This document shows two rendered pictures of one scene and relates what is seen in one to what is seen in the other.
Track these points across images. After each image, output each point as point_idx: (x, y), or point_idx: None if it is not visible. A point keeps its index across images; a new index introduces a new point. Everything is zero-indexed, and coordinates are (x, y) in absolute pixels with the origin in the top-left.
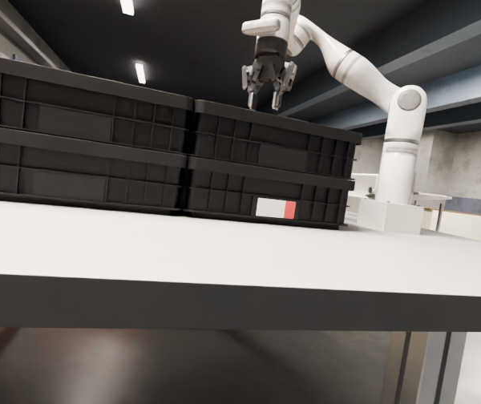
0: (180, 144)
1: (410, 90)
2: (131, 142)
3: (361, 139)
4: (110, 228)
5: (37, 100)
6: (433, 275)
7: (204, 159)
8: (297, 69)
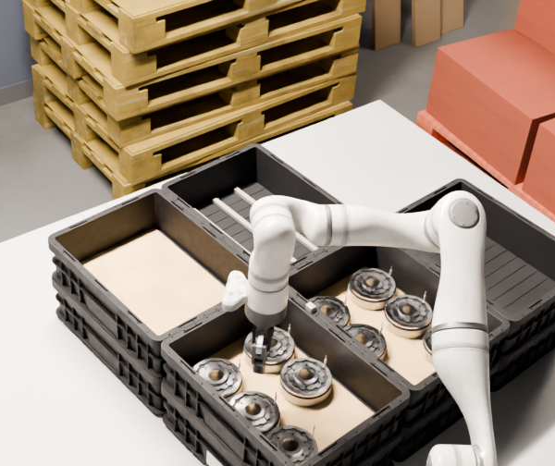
0: (156, 367)
1: (430, 461)
2: (127, 347)
3: None
4: (55, 425)
5: (86, 288)
6: None
7: (166, 391)
8: (265, 351)
